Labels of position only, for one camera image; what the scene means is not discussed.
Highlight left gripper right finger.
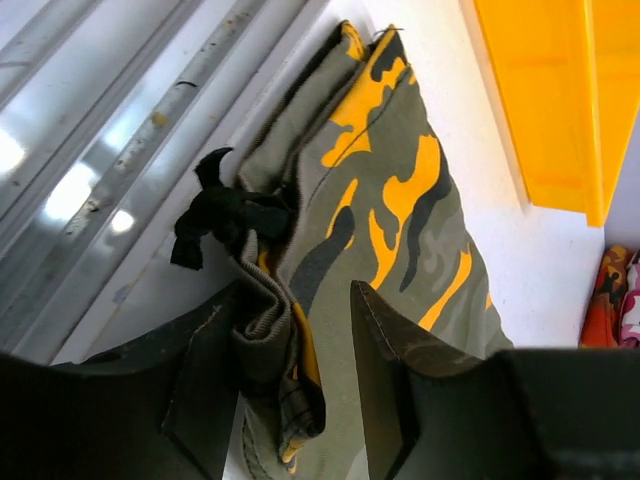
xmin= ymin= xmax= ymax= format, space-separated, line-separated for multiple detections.
xmin=350 ymin=281 xmax=639 ymax=479

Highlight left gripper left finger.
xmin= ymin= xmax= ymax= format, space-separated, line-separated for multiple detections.
xmin=1 ymin=285 xmax=238 ymax=479

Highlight yellow green camouflage trousers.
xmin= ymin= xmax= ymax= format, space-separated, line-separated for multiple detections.
xmin=171 ymin=21 xmax=511 ymax=479

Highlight orange camouflage folded trousers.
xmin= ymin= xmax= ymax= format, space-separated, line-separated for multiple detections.
xmin=579 ymin=244 xmax=632 ymax=348

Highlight pink camouflage folded trousers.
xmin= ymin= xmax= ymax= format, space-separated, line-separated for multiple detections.
xmin=619 ymin=251 xmax=640 ymax=348

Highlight yellow plastic tray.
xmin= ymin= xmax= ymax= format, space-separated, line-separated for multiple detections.
xmin=460 ymin=1 xmax=639 ymax=228

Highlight aluminium rail frame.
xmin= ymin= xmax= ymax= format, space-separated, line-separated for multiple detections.
xmin=1 ymin=1 xmax=324 ymax=364

